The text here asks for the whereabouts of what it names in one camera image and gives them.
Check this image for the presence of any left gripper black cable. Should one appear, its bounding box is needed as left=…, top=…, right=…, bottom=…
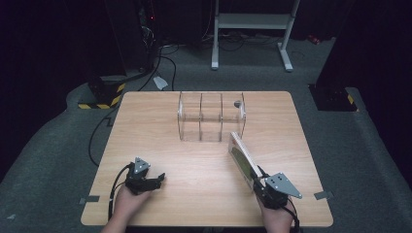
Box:
left=107, top=162, right=135, bottom=221

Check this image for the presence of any grey tape strip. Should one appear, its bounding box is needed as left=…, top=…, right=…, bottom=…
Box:
left=313, top=190, right=334, bottom=201
left=79, top=195, right=101, bottom=206

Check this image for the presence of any black floor cable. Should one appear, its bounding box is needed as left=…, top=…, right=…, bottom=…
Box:
left=87, top=54, right=178, bottom=168

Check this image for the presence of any dark equipment rack with cables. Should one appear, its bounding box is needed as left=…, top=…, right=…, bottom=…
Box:
left=106, top=0, right=163, bottom=74

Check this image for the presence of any white paper scrap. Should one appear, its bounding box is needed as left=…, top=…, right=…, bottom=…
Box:
left=153, top=76, right=169, bottom=91

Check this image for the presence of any white metal stand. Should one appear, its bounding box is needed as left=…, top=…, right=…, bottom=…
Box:
left=211, top=0, right=300, bottom=73

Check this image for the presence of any small red object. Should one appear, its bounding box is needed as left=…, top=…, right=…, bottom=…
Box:
left=306, top=34, right=323, bottom=46

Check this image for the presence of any black yellow striped base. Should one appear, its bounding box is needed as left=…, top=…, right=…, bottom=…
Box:
left=308, top=83, right=360, bottom=113
left=77, top=75, right=126, bottom=110

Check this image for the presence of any person's right hand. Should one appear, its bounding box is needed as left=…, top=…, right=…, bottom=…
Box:
left=257, top=195, right=296, bottom=233

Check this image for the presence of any clear acrylic divided rack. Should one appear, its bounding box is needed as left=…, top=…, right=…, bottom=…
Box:
left=177, top=90, right=247, bottom=144

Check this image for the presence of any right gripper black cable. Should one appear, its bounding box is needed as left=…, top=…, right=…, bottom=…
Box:
left=281, top=196, right=301, bottom=233

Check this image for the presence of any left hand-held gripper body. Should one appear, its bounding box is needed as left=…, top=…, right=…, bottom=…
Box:
left=124, top=156, right=153, bottom=196

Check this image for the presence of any green and white book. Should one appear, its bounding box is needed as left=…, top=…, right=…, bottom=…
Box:
left=226, top=131, right=264, bottom=192

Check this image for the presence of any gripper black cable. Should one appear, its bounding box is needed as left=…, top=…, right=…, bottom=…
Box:
left=281, top=196, right=301, bottom=233
left=107, top=162, right=135, bottom=221

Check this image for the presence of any person's left hand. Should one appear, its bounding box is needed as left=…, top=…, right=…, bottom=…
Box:
left=111, top=185, right=154, bottom=229

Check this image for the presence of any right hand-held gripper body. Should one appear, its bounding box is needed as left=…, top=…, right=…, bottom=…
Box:
left=258, top=172, right=304, bottom=211

